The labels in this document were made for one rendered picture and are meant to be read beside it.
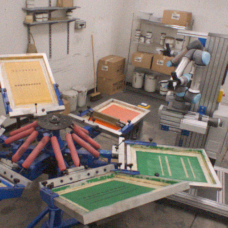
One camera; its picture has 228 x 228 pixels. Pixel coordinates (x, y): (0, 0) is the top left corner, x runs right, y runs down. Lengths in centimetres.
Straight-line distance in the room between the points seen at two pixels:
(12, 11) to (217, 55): 294
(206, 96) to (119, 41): 431
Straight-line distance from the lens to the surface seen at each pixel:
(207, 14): 632
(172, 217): 355
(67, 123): 242
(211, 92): 320
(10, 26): 455
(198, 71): 289
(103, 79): 652
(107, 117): 315
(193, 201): 353
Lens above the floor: 245
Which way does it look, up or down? 26 degrees down
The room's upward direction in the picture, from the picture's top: 6 degrees clockwise
